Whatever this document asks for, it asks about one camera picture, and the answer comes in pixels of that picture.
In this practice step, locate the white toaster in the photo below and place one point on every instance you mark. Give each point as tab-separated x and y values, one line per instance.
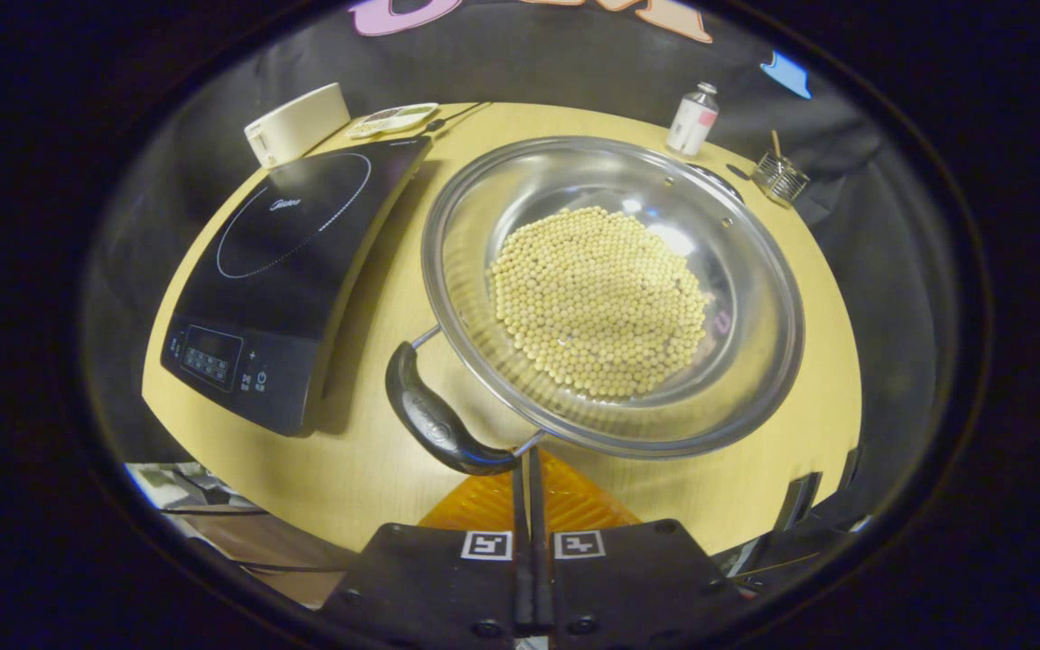
299	122

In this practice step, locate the black table edge bracket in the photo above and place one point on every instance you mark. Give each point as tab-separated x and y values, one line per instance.
796	501

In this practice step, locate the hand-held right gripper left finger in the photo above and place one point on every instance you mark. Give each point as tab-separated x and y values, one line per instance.
430	578

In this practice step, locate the wooden stick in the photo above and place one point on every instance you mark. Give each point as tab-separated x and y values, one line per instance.
777	144

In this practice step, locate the white divided dish of beans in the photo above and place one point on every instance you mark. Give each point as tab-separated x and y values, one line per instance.
392	118

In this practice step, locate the black round table grommet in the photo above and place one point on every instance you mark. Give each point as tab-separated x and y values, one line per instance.
738	171

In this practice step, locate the clear bottle with pink label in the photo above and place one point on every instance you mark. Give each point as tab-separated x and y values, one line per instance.
691	122

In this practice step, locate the pile of yellow soybeans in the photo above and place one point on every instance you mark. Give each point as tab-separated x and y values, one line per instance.
601	302

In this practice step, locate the black induction cooktop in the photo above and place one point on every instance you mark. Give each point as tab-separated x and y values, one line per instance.
294	262

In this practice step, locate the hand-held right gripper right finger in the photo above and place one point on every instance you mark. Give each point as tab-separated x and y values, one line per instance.
646	578

